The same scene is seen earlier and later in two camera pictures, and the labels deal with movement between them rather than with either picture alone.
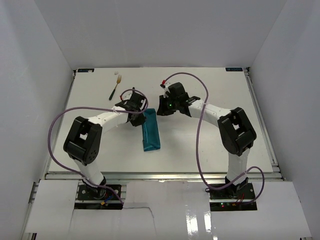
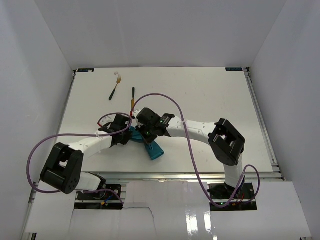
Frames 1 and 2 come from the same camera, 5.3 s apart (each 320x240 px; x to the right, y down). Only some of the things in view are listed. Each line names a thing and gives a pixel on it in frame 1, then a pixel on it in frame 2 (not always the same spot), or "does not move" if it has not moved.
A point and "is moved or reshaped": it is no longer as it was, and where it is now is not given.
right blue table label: x=234 y=69 does not move
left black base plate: x=88 y=193 does not move
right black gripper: x=163 y=108 -> x=145 y=135
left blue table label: x=85 y=70 does not move
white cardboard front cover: x=164 y=210 does not move
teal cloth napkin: x=150 y=131 is moved or reshaped
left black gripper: x=137 y=119 -> x=127 y=136
